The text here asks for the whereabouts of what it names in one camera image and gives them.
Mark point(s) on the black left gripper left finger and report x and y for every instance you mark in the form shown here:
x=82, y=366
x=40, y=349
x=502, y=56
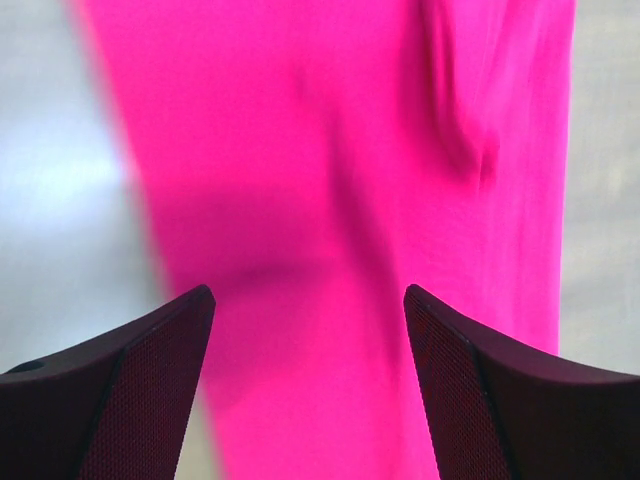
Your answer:
x=112, y=407

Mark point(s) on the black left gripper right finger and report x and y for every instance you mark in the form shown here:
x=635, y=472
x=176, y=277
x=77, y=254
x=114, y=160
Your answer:
x=499, y=409

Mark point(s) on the pink t-shirt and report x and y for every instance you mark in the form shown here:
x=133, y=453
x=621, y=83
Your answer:
x=308, y=161

